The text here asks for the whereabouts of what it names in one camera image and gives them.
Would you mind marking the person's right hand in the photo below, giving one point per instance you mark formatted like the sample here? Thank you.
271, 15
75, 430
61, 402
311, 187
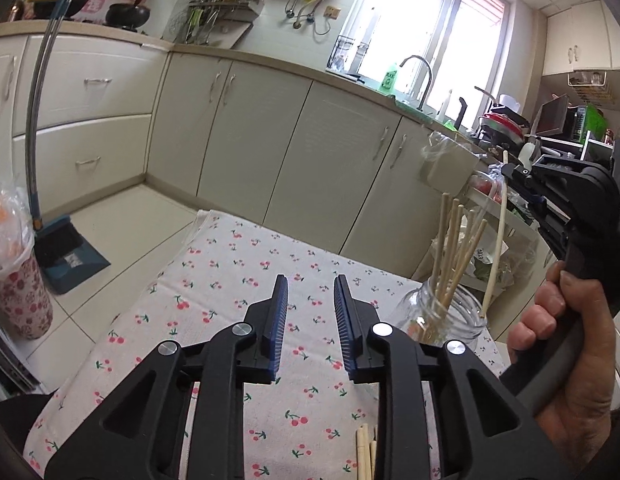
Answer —
590, 360

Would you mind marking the cream sink base cabinet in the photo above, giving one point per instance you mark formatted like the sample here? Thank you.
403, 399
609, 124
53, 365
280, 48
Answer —
270, 150

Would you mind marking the silver microwave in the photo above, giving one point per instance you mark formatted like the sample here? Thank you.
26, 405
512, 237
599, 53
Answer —
552, 117

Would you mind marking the white chopstick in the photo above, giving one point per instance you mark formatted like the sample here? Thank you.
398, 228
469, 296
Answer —
496, 240

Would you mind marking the green dish soap bottle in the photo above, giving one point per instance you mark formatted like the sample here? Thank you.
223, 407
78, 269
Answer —
389, 79

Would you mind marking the wall rack with condiment bottles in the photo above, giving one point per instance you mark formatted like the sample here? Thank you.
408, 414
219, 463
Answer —
225, 5

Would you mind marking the blue dustpan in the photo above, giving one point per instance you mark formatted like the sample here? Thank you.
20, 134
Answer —
70, 260

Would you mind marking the plastic bags on cart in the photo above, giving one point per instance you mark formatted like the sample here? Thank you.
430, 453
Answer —
510, 270

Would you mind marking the grey sliding door frame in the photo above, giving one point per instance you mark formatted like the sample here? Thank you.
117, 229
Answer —
10, 365

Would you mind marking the white slim bottle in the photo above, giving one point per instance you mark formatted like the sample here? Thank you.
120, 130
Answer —
447, 102

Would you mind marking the bundle of wooden chopsticks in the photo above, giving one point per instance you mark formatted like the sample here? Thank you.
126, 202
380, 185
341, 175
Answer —
452, 250

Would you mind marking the beige kitchen countertop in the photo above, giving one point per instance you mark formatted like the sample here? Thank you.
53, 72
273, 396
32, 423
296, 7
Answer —
290, 67

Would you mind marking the cream upper cabinet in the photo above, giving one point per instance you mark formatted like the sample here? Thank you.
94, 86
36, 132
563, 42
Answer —
580, 40

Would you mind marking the stack of cookware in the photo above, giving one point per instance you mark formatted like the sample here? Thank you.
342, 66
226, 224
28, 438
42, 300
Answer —
500, 122

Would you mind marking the white plastic jug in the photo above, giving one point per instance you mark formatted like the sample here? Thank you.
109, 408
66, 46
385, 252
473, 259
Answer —
529, 152

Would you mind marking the clear glass jar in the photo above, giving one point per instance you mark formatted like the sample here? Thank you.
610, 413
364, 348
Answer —
415, 310

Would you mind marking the chrome kitchen faucet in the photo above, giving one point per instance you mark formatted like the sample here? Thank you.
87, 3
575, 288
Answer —
425, 75

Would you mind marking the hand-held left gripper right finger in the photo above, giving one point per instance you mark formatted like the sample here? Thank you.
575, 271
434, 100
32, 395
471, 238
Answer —
343, 325

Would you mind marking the white rolling cart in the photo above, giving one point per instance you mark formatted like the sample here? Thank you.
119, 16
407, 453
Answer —
515, 217

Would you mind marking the hanging white plastic bag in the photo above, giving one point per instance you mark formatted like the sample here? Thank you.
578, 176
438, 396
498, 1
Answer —
445, 160

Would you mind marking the green plastic bag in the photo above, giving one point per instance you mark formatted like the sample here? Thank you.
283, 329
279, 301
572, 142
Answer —
594, 122

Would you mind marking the floral trash bin with bag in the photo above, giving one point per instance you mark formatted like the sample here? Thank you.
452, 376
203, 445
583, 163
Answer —
20, 290

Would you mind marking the packaged food on cart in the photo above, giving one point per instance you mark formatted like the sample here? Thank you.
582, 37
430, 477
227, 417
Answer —
485, 185

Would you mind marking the kitchen window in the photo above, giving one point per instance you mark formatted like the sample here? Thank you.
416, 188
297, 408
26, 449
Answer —
430, 20

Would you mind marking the wall power outlet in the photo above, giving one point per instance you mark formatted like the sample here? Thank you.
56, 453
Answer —
331, 11

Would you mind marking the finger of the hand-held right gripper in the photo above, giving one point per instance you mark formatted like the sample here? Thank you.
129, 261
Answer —
522, 172
530, 197

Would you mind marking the cherry print tablecloth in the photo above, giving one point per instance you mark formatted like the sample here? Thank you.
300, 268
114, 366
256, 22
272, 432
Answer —
215, 280

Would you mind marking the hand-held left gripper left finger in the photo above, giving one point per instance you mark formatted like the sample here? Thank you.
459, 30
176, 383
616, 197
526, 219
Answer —
280, 325

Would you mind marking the black water tap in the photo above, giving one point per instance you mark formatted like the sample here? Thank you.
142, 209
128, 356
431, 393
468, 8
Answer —
460, 112

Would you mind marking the green cloth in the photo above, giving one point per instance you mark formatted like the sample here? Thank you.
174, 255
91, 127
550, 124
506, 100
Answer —
450, 124

